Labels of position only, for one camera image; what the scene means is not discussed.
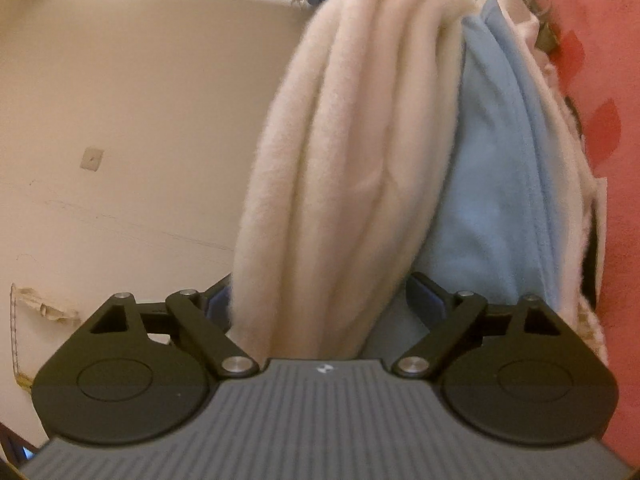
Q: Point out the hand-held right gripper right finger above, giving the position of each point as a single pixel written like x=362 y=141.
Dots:
x=425 y=302

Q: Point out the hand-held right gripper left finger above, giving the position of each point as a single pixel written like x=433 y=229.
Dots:
x=218 y=307

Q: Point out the white fleece garment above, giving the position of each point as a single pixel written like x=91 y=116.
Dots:
x=350 y=160

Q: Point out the red floral blanket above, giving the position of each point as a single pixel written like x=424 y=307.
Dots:
x=620 y=210

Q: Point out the wall plate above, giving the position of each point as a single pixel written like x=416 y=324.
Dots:
x=93 y=158

